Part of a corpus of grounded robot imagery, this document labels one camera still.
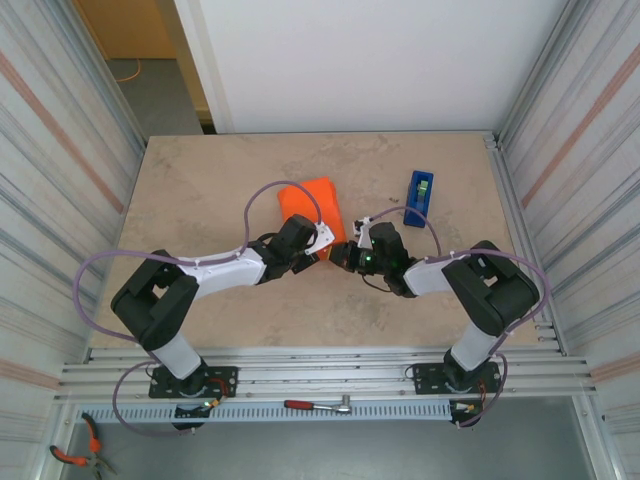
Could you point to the aluminium rail frame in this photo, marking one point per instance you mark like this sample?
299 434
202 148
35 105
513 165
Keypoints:
325 372

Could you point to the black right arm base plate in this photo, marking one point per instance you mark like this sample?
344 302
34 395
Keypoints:
425 380

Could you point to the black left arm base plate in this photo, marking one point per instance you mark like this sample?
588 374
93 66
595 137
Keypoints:
225 380

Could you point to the green tape roll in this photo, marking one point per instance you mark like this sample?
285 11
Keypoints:
422 187

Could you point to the aluminium frame post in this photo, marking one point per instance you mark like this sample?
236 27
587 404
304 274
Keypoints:
540 75
114 90

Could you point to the white door frame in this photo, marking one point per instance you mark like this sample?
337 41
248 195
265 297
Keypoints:
210 75

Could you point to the blue tape dispenser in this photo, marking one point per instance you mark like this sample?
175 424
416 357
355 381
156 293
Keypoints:
416 220

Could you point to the aluminium side rail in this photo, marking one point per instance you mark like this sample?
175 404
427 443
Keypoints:
522 210

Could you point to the black base connector block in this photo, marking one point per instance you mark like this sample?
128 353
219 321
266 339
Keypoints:
465 412
190 415

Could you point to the orange wrapping paper sheet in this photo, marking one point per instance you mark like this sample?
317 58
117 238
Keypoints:
305 200

